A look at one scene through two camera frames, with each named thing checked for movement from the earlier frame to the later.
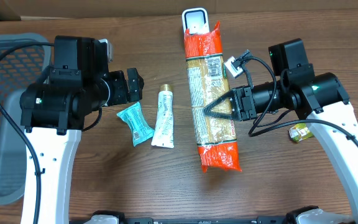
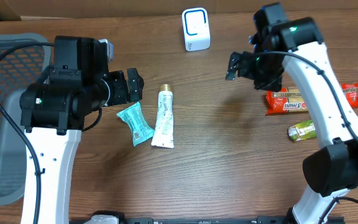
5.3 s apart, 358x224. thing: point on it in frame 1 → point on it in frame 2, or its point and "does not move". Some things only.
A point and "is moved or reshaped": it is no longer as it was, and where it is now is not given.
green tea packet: (299, 132) does not move
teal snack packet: (133, 116) does not move
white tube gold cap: (163, 133) does not move
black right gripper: (246, 103) → (245, 66)
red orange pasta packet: (215, 136) is moved or reshaped
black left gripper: (124, 90) does not move
